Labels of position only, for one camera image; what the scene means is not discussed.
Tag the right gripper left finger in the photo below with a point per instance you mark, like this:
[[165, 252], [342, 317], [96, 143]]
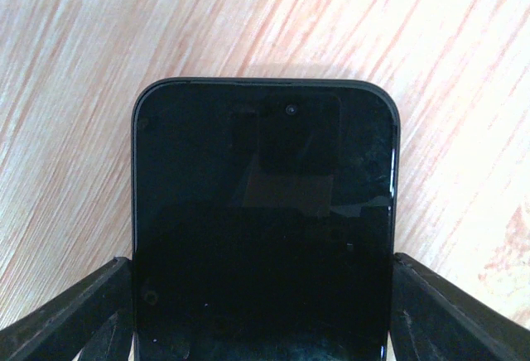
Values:
[[91, 320]]

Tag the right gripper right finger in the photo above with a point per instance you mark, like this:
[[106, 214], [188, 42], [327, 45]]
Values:
[[432, 319]]

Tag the black phone screen up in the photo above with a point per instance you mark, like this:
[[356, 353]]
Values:
[[263, 215]]

